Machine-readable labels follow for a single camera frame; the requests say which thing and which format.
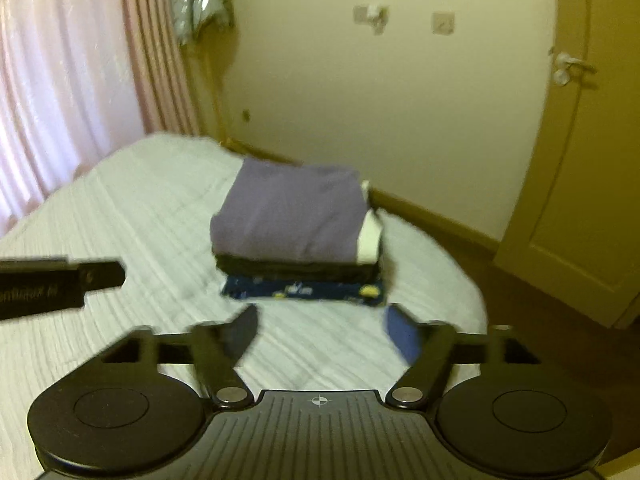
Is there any navy printed folded garment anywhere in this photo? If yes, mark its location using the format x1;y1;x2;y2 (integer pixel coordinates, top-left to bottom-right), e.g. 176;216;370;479
220;274;386;308

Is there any yellow door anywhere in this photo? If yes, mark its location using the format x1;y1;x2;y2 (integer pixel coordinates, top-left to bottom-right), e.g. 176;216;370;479
492;0;640;331

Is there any pink curtain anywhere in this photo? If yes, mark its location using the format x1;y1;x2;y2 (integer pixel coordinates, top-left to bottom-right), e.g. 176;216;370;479
0;0;201;238

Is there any white door handle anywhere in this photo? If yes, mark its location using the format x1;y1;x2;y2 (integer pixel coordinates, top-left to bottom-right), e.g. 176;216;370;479
550;51;598;86

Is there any purple and cream knit cardigan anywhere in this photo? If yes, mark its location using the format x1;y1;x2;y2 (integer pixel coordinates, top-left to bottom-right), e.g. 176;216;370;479
209;159;383;266

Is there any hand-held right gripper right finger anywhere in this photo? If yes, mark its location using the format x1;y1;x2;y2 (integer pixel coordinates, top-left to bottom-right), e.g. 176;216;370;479
384;302;544;408

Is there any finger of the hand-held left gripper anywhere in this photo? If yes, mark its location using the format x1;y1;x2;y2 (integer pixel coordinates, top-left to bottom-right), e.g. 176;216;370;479
66;258;126;294

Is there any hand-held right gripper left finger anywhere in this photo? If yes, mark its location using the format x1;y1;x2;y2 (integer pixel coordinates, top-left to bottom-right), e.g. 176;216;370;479
100;304;261;408

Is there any wall switch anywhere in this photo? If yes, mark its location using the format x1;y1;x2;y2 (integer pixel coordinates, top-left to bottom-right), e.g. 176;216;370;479
432;10;456;36

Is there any black folded garment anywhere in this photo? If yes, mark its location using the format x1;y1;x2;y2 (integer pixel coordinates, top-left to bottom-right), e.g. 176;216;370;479
214;252;386;283

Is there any wall socket with plug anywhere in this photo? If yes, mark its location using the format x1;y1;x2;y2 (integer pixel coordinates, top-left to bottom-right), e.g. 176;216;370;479
352;4;388;35

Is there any bed with striped grey cover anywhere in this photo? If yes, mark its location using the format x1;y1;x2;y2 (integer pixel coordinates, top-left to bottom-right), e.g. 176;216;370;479
0;132;488;480

